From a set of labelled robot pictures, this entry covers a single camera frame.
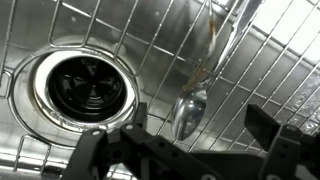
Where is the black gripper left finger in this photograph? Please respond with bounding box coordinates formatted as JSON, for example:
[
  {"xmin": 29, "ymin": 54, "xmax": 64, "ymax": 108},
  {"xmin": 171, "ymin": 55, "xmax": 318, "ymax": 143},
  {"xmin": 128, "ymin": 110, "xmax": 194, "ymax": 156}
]
[{"xmin": 61, "ymin": 102, "xmax": 221, "ymax": 180}]

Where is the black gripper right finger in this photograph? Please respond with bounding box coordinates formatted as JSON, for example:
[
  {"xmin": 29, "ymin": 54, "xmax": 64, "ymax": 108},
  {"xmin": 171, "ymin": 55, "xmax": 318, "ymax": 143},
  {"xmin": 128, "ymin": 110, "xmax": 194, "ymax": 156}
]
[{"xmin": 244, "ymin": 103, "xmax": 320, "ymax": 180}]

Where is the silver spoon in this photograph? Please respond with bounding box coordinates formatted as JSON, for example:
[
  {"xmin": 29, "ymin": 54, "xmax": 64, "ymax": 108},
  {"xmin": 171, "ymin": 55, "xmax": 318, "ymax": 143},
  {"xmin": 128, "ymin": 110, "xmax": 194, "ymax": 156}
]
[{"xmin": 170, "ymin": 0, "xmax": 264, "ymax": 141}]

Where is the round sink drain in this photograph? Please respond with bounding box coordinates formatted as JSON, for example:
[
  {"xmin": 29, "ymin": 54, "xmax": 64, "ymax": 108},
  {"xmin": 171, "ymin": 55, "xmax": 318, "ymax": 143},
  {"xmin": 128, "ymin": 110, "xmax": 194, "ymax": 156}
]
[{"xmin": 32, "ymin": 49, "xmax": 138, "ymax": 133}]

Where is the stainless steel sink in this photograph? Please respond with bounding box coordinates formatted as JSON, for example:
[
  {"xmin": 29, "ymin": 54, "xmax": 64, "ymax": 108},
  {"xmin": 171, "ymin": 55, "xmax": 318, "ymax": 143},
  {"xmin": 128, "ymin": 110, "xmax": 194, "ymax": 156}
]
[{"xmin": 0, "ymin": 0, "xmax": 320, "ymax": 180}]

